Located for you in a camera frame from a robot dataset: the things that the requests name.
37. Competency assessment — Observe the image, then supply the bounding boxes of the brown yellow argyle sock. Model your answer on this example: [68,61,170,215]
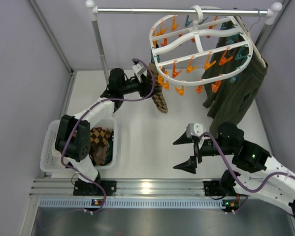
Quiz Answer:
[147,62,168,114]

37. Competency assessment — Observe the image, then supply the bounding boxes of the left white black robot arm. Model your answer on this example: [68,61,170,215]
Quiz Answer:
[55,67,156,196]

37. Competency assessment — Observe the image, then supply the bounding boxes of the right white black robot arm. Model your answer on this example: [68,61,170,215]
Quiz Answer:
[173,122,295,219]

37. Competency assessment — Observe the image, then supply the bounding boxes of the white round clip hanger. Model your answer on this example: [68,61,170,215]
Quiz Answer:
[149,5,254,95]

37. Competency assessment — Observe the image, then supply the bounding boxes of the pile of socks in basket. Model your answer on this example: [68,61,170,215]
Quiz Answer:
[89,127,114,166]

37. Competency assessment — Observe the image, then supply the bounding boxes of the white trouser hanger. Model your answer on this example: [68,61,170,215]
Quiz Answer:
[235,16,266,68]

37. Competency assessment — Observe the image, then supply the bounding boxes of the olive green hanging trousers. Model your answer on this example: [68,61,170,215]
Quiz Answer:
[201,17,268,137]

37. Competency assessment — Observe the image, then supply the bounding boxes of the white plastic laundry basket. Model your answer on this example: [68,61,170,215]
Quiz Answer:
[40,117,118,173]

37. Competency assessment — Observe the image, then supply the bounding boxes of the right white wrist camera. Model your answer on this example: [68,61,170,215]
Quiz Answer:
[186,123,204,145]

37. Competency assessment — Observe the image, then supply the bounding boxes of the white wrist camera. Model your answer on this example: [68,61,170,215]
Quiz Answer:
[132,62,147,80]
[186,123,204,145]

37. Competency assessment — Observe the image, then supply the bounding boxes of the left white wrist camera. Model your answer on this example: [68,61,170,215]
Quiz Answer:
[132,62,147,80]

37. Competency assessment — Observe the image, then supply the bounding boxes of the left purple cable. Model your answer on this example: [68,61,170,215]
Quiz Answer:
[60,58,160,205]

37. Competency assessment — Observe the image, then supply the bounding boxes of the purple cable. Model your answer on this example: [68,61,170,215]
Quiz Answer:
[200,131,295,195]
[60,58,160,205]

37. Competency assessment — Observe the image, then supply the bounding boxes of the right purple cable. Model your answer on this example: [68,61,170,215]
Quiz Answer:
[200,131,295,195]

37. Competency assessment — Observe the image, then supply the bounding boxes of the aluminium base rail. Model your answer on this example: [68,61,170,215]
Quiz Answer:
[29,178,295,209]

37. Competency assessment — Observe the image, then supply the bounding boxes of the white clothes rack frame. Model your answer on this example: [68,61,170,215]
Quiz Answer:
[85,0,283,80]

